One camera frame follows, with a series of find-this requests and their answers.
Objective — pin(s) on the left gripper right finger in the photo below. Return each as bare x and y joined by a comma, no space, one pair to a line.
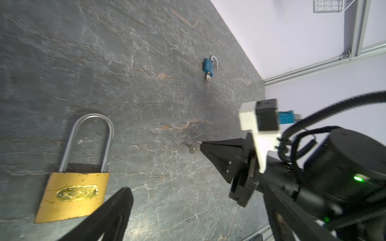
289,222

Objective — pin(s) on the white wire shelf basket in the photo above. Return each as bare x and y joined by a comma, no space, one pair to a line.
331,6

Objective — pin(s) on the small silver key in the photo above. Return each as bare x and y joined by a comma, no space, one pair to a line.
193,146

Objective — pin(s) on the brass padlock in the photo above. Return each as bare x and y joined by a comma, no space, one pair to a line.
70,195

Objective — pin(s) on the blue padlock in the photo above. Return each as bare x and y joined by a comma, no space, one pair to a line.
210,64

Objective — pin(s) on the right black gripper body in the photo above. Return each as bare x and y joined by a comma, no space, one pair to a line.
247,176

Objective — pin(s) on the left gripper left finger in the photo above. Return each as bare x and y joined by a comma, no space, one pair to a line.
108,222

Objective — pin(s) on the long silver key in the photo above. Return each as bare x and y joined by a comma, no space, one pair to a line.
207,79

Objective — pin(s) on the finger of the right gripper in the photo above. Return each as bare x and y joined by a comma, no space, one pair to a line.
227,158
234,143

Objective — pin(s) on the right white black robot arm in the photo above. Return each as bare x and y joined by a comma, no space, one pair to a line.
343,183

